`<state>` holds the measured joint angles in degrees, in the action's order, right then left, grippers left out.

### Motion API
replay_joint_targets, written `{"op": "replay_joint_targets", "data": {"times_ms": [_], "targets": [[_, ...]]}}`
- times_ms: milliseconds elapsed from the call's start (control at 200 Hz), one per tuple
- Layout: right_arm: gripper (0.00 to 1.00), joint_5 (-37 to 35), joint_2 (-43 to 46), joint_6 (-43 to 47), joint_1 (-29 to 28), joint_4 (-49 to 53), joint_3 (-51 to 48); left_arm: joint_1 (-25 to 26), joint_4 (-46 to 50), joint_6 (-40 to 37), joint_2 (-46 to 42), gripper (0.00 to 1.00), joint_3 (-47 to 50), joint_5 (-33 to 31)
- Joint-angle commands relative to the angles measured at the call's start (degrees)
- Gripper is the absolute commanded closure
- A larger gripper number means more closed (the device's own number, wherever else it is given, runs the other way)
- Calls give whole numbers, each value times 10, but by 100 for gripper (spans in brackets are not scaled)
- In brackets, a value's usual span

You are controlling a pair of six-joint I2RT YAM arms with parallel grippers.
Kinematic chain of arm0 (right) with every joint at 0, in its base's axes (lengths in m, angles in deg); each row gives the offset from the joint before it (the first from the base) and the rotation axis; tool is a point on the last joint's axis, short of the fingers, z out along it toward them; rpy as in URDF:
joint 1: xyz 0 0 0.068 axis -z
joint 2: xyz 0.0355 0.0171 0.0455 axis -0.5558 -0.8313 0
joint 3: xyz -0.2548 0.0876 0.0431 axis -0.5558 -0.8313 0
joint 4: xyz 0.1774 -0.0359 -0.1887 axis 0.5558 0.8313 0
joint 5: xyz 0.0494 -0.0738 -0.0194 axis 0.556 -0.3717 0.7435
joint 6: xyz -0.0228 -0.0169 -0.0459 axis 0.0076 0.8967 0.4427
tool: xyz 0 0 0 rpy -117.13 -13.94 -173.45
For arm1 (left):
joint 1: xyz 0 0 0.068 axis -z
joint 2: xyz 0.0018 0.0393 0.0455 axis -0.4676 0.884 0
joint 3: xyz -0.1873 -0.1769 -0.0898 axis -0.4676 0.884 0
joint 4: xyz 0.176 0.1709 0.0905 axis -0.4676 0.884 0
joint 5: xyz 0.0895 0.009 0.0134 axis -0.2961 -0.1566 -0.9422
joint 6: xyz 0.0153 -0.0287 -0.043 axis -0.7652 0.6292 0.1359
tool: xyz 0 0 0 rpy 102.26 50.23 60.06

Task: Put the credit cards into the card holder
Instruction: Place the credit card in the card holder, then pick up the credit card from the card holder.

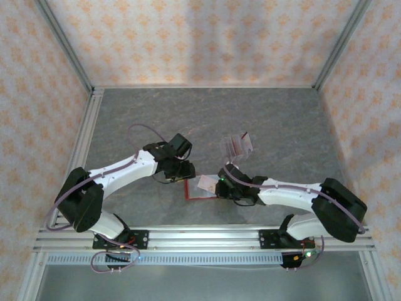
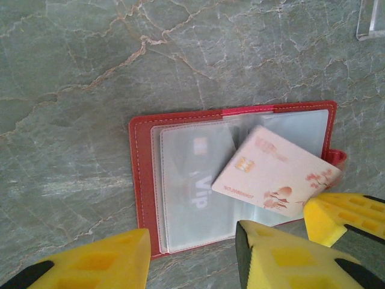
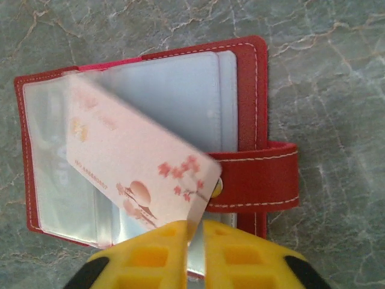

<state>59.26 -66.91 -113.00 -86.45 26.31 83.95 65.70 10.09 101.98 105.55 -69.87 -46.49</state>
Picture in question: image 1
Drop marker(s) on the red leather card holder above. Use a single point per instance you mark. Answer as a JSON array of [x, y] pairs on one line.
[[200, 195]]

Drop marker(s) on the red and white credit card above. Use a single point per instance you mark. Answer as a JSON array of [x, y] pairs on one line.
[[242, 146]]

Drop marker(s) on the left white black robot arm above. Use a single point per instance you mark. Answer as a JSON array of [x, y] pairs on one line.
[[125, 171]]

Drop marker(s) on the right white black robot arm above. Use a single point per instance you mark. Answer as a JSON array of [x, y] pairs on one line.
[[288, 192]]

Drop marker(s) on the clear acrylic card stand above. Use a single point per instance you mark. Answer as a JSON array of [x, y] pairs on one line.
[[230, 150]]

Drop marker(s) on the aluminium front mounting rail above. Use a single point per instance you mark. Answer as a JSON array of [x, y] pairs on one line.
[[203, 238]]

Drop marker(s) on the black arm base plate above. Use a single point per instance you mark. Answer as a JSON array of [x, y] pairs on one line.
[[141, 239], [266, 239]]

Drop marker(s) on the aluminium side rail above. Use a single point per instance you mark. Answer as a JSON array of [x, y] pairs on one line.
[[91, 119]]

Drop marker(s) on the aluminium frame leg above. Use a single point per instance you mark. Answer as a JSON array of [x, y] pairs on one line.
[[31, 279], [376, 279]]

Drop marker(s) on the aluminium frame post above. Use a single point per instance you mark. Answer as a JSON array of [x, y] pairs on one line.
[[62, 44], [343, 44]]

